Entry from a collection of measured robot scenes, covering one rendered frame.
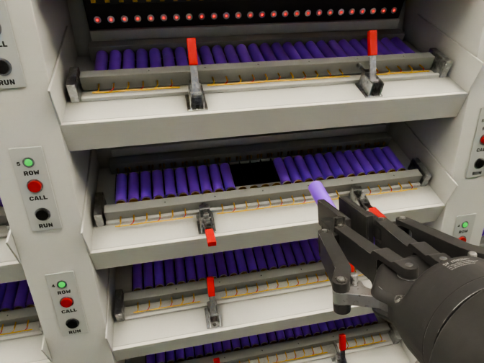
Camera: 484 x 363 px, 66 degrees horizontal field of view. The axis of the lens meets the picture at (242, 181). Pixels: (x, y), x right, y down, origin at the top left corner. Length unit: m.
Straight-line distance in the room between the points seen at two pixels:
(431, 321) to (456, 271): 0.03
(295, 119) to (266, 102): 0.05
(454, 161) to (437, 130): 0.07
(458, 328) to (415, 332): 0.04
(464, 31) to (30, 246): 0.73
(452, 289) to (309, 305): 0.55
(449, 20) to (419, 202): 0.31
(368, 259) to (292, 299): 0.46
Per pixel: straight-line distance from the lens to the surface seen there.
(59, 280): 0.65
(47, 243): 0.62
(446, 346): 0.22
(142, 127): 0.54
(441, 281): 0.25
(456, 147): 0.73
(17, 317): 0.79
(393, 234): 0.35
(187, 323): 0.74
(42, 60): 0.53
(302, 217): 0.65
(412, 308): 0.25
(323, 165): 0.72
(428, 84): 0.69
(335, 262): 0.30
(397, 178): 0.74
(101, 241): 0.63
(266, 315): 0.74
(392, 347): 0.99
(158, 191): 0.65
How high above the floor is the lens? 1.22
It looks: 23 degrees down
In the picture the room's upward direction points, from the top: 2 degrees counter-clockwise
